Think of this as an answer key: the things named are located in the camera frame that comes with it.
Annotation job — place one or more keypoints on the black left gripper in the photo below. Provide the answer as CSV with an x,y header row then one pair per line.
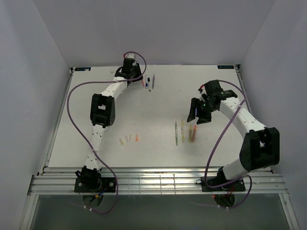
x,y
137,68

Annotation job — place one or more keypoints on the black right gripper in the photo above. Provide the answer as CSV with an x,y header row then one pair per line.
x,y
195,103

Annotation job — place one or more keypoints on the blue gel pen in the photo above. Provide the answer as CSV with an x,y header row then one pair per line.
x,y
146,81

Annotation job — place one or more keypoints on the orange highlighter pen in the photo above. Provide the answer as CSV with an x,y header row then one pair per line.
x,y
193,134

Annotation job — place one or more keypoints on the yellow gel pen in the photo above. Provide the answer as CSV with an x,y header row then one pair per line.
x,y
182,131

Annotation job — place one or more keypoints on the yellow highlighter pen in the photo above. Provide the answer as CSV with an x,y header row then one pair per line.
x,y
190,134

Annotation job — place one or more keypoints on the green gel pen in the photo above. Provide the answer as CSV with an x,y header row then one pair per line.
x,y
176,134

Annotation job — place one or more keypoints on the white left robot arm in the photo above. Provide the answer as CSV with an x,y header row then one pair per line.
x,y
102,115

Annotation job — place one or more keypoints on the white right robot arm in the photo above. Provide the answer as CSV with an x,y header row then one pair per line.
x,y
228,103

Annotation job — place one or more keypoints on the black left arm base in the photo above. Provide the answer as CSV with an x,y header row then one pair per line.
x,y
105,185

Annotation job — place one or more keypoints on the right blue corner label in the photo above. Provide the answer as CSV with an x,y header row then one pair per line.
x,y
225,66

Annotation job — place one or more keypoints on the blue corner label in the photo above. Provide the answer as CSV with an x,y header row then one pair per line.
x,y
225,66
82,69

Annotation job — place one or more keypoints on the left blue corner label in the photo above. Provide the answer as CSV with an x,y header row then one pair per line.
x,y
82,69

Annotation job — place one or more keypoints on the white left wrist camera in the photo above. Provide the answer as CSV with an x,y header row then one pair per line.
x,y
130,56

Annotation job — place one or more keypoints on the aluminium front frame rails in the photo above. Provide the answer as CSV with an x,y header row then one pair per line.
x,y
152,181

